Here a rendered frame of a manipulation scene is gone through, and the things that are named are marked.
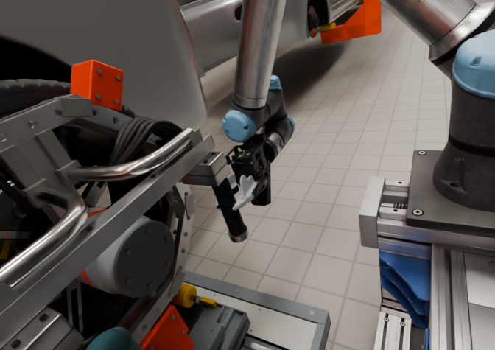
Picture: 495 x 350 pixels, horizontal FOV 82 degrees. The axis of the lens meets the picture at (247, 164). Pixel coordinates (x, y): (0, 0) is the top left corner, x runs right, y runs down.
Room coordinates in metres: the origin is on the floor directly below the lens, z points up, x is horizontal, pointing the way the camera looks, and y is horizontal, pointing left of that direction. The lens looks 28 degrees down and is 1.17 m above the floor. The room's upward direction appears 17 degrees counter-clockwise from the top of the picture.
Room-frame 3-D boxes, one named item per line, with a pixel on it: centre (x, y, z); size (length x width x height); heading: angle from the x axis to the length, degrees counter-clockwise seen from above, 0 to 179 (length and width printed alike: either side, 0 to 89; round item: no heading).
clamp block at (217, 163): (0.50, 0.09, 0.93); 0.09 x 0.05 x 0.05; 55
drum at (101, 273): (0.44, 0.29, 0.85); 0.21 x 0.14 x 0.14; 55
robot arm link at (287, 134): (0.73, -0.11, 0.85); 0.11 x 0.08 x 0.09; 145
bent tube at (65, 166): (0.49, 0.20, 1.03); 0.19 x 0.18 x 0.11; 55
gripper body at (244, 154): (0.60, -0.02, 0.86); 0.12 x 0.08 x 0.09; 145
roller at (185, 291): (0.64, 0.37, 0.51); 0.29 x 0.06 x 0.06; 55
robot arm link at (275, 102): (0.72, -0.09, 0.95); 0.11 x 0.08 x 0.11; 142
